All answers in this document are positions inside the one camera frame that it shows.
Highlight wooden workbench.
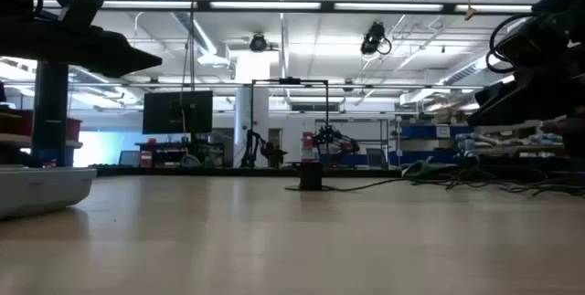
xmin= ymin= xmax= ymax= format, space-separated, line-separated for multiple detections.
xmin=473 ymin=142 xmax=566 ymax=155

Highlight black overhead light bar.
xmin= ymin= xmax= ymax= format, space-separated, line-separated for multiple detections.
xmin=34 ymin=0 xmax=535 ymax=16

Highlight black vertical frame post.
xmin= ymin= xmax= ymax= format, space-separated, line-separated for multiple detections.
xmin=30 ymin=59 xmax=70 ymax=168

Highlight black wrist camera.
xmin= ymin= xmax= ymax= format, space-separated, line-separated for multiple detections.
xmin=58 ymin=0 xmax=105 ymax=31
xmin=495 ymin=14 xmax=575 ymax=68

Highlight white building pillar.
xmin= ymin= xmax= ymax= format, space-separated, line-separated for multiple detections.
xmin=233 ymin=51 xmax=271 ymax=169

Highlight black cord spool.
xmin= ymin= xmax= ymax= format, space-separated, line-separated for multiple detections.
xmin=285 ymin=161 xmax=335 ymax=193

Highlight thin black cord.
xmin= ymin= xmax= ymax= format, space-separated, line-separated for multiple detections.
xmin=319 ymin=166 xmax=585 ymax=198

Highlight red white parts rack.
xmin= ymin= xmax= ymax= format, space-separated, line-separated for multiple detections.
xmin=300 ymin=131 xmax=321 ymax=163

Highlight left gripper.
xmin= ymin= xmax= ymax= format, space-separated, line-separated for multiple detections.
xmin=0 ymin=18 xmax=164 ymax=79

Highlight cluttered dark desk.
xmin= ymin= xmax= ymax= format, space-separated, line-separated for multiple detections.
xmin=135 ymin=142 xmax=226 ymax=169

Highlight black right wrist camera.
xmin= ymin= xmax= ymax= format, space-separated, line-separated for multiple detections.
xmin=495 ymin=14 xmax=575 ymax=68

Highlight grey tool case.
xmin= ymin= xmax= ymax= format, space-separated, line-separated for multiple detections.
xmin=0 ymin=165 xmax=98 ymax=221

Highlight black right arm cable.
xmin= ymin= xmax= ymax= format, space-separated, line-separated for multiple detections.
xmin=485 ymin=11 xmax=543 ymax=76

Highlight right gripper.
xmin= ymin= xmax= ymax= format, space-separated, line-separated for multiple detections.
xmin=468 ymin=43 xmax=585 ymax=127

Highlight red storage bin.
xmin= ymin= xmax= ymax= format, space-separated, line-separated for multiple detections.
xmin=0 ymin=108 xmax=83 ymax=143

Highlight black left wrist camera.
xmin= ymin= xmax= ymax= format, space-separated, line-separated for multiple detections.
xmin=58 ymin=0 xmax=105 ymax=31

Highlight black monitor screen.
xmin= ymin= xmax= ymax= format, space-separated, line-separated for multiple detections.
xmin=142 ymin=90 xmax=215 ymax=135

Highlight person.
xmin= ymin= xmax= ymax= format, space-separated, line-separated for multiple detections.
xmin=540 ymin=106 xmax=585 ymax=171

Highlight blue bin shelving rack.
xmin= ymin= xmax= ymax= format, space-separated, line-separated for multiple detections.
xmin=388 ymin=119 xmax=479 ymax=168

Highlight black ceiling camera with cable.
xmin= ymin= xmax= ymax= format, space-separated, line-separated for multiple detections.
xmin=359 ymin=20 xmax=393 ymax=57

